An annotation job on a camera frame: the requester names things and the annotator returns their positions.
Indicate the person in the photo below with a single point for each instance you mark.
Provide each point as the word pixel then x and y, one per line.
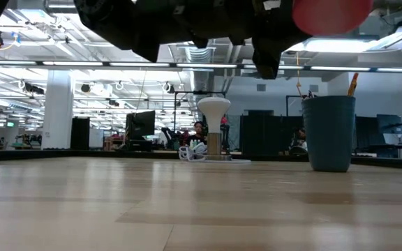
pixel 198 134

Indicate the dark partition panels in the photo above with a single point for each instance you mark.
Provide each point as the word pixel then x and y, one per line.
pixel 267 132

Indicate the silver ventilation duct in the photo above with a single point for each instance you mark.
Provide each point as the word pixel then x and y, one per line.
pixel 201 54

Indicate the blue-grey plastic cup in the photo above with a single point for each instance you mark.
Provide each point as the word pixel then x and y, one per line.
pixel 328 136

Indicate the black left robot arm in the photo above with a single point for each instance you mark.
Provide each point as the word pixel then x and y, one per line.
pixel 134 21

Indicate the blue-lit background monitor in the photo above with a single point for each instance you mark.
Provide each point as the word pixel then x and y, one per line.
pixel 389 127

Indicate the large pink paint bottle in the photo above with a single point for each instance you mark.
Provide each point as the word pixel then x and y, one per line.
pixel 330 14

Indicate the black monitor on desk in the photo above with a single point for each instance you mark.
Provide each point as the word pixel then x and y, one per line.
pixel 141 123

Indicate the white bulb table lamp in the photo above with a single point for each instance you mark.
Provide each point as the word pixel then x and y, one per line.
pixel 214 111

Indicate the black cabinet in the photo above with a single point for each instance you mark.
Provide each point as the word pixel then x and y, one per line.
pixel 80 134

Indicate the black background robot arm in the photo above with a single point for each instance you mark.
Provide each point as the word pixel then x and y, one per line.
pixel 169 137

